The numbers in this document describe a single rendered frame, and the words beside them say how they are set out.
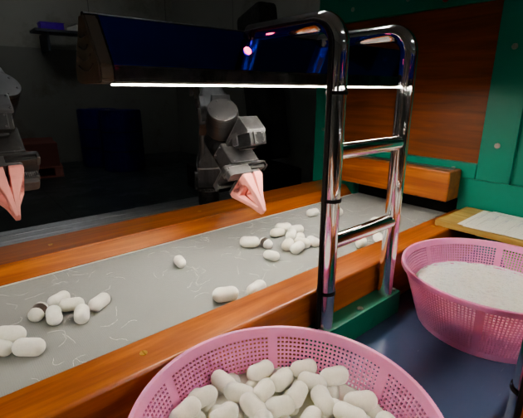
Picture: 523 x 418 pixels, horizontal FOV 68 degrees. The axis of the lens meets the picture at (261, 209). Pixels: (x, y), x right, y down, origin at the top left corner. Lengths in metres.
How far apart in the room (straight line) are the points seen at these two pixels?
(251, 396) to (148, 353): 0.12
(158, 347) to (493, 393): 0.41
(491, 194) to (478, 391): 0.52
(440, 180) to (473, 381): 0.50
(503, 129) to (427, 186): 0.19
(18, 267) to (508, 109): 0.97
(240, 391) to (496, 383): 0.34
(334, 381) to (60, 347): 0.32
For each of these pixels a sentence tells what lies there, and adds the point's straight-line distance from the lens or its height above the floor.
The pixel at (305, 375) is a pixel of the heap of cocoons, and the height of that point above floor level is 0.75.
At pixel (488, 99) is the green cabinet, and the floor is 1.01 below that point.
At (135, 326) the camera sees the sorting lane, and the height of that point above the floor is 0.74.
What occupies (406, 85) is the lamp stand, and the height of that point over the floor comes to 1.04.
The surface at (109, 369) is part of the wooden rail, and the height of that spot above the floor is 0.76.
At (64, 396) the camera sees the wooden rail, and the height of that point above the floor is 0.76.
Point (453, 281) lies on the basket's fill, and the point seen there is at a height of 0.73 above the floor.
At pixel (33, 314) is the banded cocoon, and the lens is 0.60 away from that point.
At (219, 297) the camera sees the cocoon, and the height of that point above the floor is 0.75.
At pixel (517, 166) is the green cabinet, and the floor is 0.88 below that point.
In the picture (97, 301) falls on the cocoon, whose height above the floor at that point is 0.76.
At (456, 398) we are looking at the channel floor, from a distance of 0.57.
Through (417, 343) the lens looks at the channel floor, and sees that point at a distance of 0.65.
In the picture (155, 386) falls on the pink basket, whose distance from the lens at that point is 0.41.
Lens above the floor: 1.03
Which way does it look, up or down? 17 degrees down
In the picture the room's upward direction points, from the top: straight up
